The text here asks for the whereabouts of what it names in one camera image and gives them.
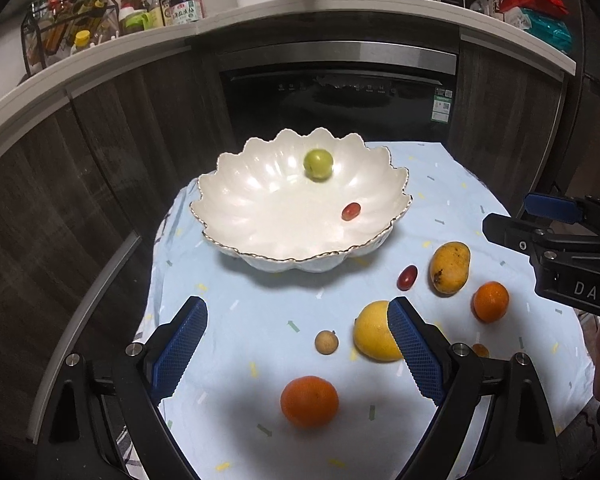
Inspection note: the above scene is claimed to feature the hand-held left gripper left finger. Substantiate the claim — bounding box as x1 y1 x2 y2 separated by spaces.
35 296 211 480

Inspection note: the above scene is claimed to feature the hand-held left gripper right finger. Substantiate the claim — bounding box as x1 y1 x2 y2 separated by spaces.
386 296 563 480

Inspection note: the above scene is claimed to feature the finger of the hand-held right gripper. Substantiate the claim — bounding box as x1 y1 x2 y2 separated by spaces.
524 192 600 227
482 213 600 261

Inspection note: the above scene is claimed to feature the yellow lemon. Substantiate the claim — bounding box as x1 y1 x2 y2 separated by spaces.
352 300 406 363

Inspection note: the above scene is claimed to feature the orange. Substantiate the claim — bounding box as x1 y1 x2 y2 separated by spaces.
280 375 340 430
472 281 510 324

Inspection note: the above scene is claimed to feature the white scalloped bowl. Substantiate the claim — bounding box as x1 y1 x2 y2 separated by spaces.
190 127 413 274

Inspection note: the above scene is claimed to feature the yellow mango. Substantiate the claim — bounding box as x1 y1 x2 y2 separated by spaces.
429 241 472 296

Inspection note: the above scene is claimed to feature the light blue patterned tablecloth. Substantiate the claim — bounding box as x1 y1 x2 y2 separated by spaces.
135 141 594 480

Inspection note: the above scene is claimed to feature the dark wood cabinet door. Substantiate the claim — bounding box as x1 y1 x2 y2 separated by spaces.
67 45 241 281
446 32 567 206
0 105 148 461

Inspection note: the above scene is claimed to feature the teal plastic package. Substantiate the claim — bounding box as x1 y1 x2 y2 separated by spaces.
519 7 574 54

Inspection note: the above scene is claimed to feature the green round fruit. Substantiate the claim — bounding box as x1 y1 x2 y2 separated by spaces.
302 147 335 180

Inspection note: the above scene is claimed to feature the black built-in dishwasher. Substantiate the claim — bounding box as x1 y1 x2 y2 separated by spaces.
216 40 462 147

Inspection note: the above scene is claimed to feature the white kitchen countertop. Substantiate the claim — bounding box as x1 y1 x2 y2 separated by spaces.
0 0 578 133

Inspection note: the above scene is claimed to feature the green plastic cup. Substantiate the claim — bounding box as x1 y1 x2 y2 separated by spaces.
119 7 154 37

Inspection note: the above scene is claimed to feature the black wire spice rack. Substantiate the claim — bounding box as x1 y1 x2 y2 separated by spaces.
21 0 122 74

